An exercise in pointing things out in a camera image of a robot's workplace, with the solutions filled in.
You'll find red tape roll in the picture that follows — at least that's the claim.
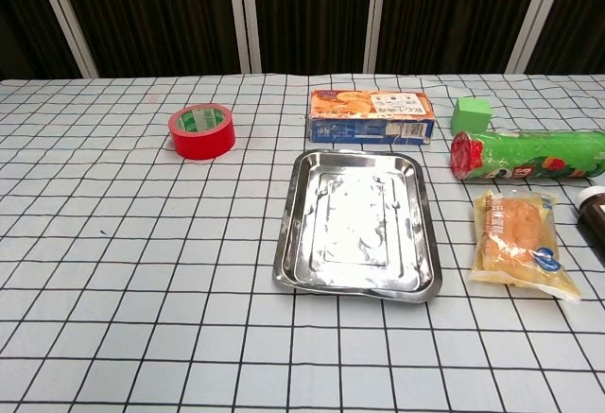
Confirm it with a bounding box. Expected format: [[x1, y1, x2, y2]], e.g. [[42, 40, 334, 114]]
[[167, 104, 236, 161]]

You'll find dark corrugated backdrop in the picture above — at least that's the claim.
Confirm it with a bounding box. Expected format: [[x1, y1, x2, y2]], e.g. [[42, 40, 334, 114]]
[[0, 0, 605, 81]]

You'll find green chips can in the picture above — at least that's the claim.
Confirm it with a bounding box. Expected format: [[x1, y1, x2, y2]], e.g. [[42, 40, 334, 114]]
[[449, 129, 605, 183]]

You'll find stainless steel tray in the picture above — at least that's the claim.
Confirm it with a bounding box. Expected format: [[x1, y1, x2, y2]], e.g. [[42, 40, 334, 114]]
[[271, 148, 443, 307]]

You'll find packaged bread in plastic wrapper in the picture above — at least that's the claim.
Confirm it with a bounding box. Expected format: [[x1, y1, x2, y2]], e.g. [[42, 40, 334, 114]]
[[468, 188, 583, 301]]

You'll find white black checkered tablecloth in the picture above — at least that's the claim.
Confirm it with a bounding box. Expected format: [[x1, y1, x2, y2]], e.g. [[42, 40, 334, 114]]
[[0, 71, 605, 413]]

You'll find blue orange biscuit box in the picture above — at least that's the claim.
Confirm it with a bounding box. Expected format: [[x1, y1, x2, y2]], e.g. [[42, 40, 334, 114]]
[[305, 89, 437, 146]]

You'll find green cube block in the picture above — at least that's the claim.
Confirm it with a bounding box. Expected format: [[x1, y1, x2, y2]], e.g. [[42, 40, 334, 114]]
[[450, 95, 493, 134]]

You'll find dark brown bottle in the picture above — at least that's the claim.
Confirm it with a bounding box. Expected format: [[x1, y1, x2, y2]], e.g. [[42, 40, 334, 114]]
[[574, 185, 605, 260]]

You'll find white frame post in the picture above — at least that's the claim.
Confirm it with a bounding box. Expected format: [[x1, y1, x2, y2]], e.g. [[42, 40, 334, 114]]
[[30, 0, 99, 79], [224, 0, 263, 75], [504, 0, 562, 75], [362, 0, 395, 74]]

